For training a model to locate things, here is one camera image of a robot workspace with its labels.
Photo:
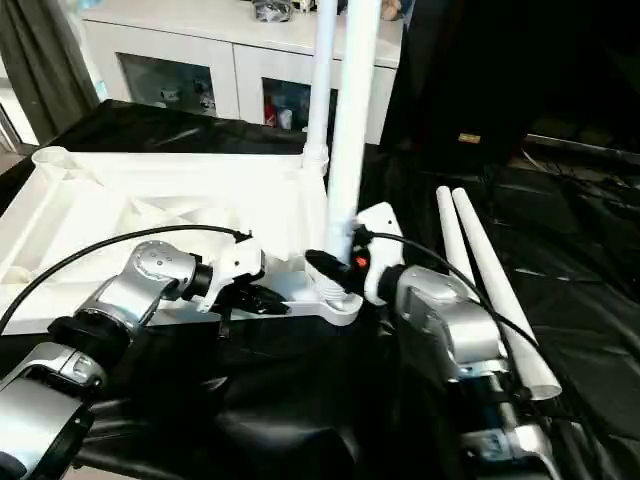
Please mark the white plastic table leg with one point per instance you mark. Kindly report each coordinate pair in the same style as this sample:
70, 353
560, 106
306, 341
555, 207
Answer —
352, 125
495, 285
452, 235
322, 75

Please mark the white plastic table top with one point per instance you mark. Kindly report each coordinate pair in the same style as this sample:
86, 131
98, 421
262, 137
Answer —
150, 185

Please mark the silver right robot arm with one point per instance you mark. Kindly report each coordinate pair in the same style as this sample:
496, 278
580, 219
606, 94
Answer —
450, 320

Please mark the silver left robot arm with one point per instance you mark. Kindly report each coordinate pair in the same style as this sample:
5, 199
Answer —
125, 295

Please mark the red box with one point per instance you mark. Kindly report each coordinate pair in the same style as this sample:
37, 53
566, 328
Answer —
270, 112

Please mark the yellow label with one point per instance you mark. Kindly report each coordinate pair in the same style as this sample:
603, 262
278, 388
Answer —
469, 137

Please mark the black plastic mat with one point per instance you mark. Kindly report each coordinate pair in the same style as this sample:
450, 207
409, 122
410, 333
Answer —
575, 275

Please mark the white glass-door cabinet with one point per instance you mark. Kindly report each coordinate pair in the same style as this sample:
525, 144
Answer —
225, 45

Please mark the large black box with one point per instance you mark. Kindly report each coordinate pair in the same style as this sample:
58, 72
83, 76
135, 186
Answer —
525, 65

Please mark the grey-brown curtain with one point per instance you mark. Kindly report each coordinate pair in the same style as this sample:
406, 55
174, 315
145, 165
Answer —
45, 65

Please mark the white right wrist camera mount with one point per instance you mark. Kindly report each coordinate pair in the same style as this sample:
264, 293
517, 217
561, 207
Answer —
382, 235

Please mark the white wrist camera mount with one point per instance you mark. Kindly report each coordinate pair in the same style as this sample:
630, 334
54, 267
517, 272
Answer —
237, 265
382, 235

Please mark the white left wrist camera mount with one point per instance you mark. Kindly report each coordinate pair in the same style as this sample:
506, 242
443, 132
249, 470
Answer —
237, 265

